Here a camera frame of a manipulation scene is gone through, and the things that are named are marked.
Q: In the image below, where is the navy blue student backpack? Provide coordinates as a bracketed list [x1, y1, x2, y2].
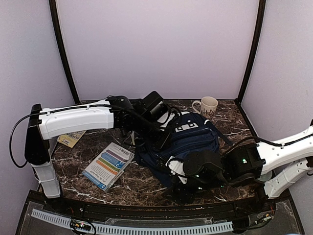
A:
[134, 112, 233, 188]

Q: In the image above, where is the dog reader book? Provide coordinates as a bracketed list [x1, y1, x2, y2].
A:
[82, 142, 134, 192]

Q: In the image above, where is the yellow paperback book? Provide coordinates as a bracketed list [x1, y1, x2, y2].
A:
[57, 131, 86, 148]

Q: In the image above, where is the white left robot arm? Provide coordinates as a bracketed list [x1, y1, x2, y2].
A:
[24, 92, 171, 213]

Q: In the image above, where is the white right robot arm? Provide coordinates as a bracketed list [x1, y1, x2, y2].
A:
[166, 126, 313, 212]

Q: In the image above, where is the cream floral mug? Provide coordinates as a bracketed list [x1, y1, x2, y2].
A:
[192, 96, 219, 120]

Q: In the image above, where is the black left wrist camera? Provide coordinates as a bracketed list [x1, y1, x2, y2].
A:
[142, 91, 168, 121]

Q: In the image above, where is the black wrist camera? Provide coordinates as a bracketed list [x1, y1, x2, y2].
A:
[222, 144, 266, 183]
[142, 91, 168, 121]

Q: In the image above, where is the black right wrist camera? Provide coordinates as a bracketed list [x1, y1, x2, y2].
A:
[222, 144, 266, 183]

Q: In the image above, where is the grey slotted cable duct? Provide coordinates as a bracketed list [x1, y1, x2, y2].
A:
[31, 209, 233, 235]

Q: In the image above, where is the black front rail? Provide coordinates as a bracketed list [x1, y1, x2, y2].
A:
[26, 190, 291, 221]

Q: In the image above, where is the left black frame post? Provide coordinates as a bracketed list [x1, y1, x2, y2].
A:
[48, 0, 80, 104]

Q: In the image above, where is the black frame post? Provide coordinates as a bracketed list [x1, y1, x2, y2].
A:
[237, 0, 266, 104]
[48, 0, 80, 104]

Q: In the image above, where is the right black frame post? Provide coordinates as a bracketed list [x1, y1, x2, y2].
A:
[237, 0, 266, 104]

